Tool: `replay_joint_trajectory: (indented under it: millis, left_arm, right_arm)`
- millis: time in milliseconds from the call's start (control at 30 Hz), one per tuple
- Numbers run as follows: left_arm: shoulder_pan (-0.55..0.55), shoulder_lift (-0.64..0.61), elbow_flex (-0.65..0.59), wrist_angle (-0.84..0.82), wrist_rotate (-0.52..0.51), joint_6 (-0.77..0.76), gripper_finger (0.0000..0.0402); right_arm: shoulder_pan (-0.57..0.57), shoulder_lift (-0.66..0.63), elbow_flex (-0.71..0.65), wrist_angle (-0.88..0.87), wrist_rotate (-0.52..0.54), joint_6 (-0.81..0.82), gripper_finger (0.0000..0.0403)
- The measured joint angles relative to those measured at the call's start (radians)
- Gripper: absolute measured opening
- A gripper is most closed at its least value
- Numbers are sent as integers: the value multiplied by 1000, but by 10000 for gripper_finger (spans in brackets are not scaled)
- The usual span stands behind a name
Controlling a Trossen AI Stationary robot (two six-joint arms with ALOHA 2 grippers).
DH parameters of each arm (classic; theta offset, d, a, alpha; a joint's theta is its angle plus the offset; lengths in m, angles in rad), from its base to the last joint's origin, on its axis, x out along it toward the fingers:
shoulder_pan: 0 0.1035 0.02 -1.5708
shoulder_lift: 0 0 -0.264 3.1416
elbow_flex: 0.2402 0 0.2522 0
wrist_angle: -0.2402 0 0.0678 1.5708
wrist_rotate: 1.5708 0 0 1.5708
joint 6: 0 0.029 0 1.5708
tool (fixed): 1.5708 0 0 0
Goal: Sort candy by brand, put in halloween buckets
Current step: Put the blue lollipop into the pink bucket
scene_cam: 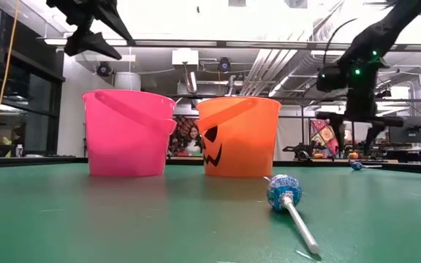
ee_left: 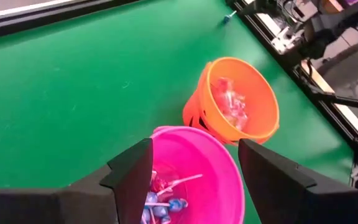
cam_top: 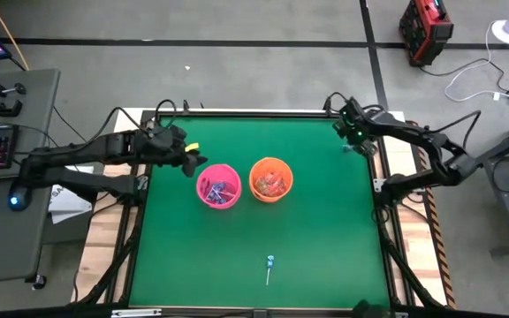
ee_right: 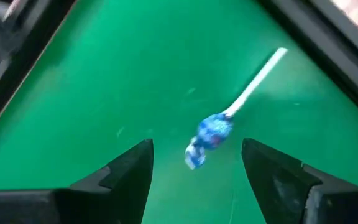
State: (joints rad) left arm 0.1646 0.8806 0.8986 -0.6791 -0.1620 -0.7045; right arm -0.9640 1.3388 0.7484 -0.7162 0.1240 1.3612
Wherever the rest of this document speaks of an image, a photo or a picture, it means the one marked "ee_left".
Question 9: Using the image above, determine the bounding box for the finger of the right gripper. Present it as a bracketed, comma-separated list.
[237, 0, 276, 16]

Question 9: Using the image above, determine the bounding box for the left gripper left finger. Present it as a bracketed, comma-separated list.
[0, 138, 154, 224]

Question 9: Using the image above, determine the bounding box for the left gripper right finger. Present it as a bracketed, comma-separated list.
[237, 138, 358, 224]

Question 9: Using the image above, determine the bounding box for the orange halloween bucket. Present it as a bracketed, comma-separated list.
[182, 56, 281, 146]

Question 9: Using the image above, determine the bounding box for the clear red candy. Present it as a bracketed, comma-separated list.
[211, 77, 237, 100]
[219, 93, 248, 116]
[228, 110, 250, 131]

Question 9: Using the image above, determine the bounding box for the pink halloween bucket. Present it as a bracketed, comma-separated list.
[140, 125, 246, 224]

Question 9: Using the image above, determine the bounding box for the green table mat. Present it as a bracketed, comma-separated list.
[0, 0, 356, 224]

